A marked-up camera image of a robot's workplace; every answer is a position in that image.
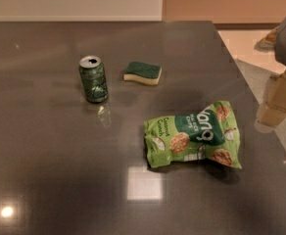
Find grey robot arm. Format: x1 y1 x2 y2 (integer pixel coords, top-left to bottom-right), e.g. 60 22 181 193
257 18 286 127

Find green soda can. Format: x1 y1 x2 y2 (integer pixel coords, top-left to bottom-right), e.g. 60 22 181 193
78 56 108 103

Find green rice chips bag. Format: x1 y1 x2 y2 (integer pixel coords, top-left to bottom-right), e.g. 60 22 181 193
144 101 241 168

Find green and yellow sponge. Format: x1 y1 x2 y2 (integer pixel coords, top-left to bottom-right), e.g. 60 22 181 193
123 62 162 85

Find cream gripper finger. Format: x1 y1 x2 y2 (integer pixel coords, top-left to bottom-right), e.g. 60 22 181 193
257 70 286 127

